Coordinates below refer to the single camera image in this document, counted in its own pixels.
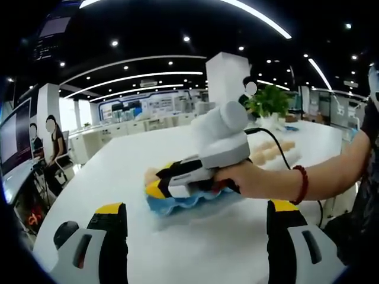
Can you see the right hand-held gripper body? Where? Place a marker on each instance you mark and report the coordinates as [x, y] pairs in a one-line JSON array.
[[219, 139]]

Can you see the white plant wrapper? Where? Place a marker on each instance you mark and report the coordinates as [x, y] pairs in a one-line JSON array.
[[268, 120]]

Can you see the blue egg tray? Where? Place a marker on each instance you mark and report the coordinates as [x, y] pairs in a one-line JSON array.
[[183, 205]]

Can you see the green potted plant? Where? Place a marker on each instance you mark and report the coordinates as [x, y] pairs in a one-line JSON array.
[[271, 100]]

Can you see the black computer mouse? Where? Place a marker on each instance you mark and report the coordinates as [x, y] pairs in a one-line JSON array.
[[65, 233]]

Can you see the ceiling air conditioner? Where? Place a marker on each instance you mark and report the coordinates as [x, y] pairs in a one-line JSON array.
[[149, 83]]

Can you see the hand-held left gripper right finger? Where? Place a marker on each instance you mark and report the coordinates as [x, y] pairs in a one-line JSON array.
[[281, 236]]

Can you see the white foam egg tray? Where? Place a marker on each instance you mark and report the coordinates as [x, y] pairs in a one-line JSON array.
[[293, 161]]

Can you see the large dark monitor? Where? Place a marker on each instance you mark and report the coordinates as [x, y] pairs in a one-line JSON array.
[[16, 136]]

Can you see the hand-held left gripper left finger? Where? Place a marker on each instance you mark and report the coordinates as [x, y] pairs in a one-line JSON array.
[[114, 236]]

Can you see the hanging black display panel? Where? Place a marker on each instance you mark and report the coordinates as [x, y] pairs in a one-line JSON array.
[[53, 29]]

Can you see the white table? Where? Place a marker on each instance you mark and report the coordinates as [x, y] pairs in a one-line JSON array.
[[192, 251]]

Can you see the single brown egg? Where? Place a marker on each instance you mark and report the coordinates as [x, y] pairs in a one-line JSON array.
[[151, 175]]

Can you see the cluster of brown eggs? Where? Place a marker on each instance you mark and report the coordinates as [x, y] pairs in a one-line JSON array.
[[275, 152]]

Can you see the person's right hand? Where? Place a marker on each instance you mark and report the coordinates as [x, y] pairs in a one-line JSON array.
[[257, 183]]

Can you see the blue framed display wall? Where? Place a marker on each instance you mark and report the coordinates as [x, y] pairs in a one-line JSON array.
[[148, 103]]

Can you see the blue plastic object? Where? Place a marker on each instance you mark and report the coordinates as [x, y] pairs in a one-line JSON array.
[[290, 129]]

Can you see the row of white cabinets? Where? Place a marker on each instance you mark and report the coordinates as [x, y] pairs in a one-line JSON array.
[[118, 127]]

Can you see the grey desk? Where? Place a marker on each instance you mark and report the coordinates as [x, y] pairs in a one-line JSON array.
[[14, 183]]

